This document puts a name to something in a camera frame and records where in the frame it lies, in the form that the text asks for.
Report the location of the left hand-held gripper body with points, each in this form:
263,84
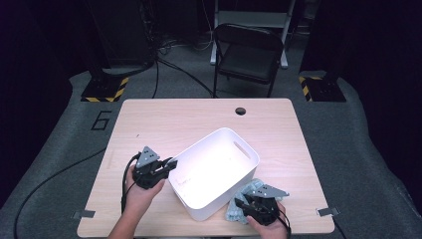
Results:
147,176

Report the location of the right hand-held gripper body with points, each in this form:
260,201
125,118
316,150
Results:
267,210

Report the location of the light blue fluffy cloth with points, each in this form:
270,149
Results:
232,214

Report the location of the white plastic bin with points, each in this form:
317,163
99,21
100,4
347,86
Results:
212,166

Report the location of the person's right hand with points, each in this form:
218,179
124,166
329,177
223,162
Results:
273,232

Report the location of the person's left hand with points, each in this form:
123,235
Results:
139,200

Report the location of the grey tape piece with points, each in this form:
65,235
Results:
328,211
84,214

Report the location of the black table grommet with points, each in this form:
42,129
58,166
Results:
240,111

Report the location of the black yellow striped stand base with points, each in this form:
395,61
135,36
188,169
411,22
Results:
103,89
326,89

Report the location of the black folding chair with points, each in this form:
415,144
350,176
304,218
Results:
247,59

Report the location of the dark equipment cabinet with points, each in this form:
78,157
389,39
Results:
122,33

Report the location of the black curtain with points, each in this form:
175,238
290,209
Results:
30,99
384,83

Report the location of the white metal stand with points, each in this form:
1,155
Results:
252,18

